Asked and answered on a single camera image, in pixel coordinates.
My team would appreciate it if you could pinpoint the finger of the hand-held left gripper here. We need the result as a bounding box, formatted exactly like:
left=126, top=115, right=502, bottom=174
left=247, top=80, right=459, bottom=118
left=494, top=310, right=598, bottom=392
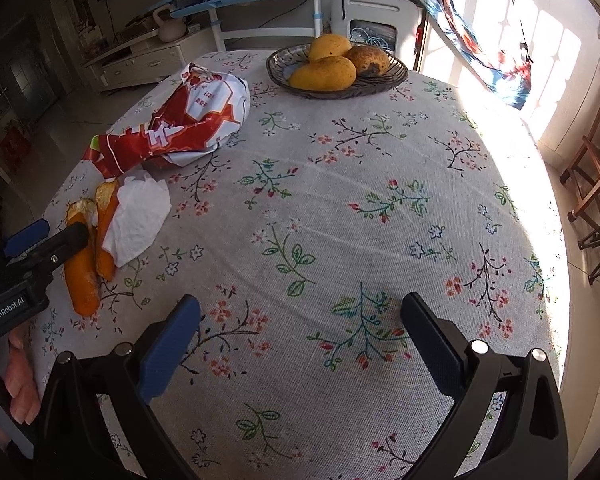
left=0, top=219, right=51, bottom=266
left=15, top=222, right=89, bottom=281

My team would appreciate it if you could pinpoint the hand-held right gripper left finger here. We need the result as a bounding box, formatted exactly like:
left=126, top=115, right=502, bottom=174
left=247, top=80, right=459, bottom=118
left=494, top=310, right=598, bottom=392
left=32, top=295, right=203, bottom=480

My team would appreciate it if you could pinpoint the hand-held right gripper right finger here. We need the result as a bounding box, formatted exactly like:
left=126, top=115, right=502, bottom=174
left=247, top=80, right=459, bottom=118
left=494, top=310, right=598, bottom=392
left=400, top=292, right=570, bottom=480

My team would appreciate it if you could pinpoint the orange fruit peel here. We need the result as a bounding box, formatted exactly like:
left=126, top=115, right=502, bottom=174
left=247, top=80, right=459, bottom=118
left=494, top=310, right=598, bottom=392
left=94, top=180, right=121, bottom=282
left=62, top=199, right=103, bottom=317

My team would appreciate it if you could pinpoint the white paper tissue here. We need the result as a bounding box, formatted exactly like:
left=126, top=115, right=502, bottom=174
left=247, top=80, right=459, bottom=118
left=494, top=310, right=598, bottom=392
left=101, top=170, right=172, bottom=268

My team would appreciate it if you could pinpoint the red white snack bag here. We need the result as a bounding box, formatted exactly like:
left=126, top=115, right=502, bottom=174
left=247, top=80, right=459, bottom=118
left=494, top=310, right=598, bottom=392
left=82, top=62, right=252, bottom=180

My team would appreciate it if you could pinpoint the person's left hand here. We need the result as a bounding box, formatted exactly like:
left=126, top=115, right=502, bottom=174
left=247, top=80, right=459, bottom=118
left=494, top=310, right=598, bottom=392
left=0, top=331, right=42, bottom=427

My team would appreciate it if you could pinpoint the floral tablecloth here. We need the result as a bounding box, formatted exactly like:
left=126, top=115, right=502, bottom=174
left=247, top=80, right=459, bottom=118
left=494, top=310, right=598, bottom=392
left=22, top=50, right=568, bottom=480

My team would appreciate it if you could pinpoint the cream television cabinet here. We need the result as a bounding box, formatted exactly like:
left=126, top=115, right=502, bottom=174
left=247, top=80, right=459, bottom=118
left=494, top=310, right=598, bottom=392
left=82, top=27, right=216, bottom=92

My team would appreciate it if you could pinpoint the pink kettlebell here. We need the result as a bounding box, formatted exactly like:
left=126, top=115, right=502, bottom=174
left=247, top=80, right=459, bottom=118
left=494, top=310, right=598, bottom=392
left=152, top=5, right=187, bottom=43

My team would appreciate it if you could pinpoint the wooden chair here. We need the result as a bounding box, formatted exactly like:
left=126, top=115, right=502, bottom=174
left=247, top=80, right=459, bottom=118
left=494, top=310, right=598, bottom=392
left=560, top=60, right=600, bottom=223

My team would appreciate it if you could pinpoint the dark fruit bowl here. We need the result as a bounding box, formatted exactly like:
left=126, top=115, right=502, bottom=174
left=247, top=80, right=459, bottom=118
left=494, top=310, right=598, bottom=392
left=266, top=44, right=410, bottom=100

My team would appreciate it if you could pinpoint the spotted yellow mango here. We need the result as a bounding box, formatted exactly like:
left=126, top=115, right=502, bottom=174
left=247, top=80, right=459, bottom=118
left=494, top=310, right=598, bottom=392
left=344, top=45, right=388, bottom=77

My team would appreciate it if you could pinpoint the colourful hanging bag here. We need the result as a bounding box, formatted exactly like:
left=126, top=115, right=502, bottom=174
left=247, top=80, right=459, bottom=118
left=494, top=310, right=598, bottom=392
left=404, top=0, right=535, bottom=111

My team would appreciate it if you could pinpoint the white cabinet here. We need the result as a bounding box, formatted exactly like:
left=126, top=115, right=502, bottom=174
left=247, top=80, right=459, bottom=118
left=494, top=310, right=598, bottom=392
left=420, top=0, right=600, bottom=156

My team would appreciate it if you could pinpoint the white floor appliance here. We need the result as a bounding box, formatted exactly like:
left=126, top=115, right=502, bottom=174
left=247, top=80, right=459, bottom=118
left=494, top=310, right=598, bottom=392
left=330, top=0, right=426, bottom=68

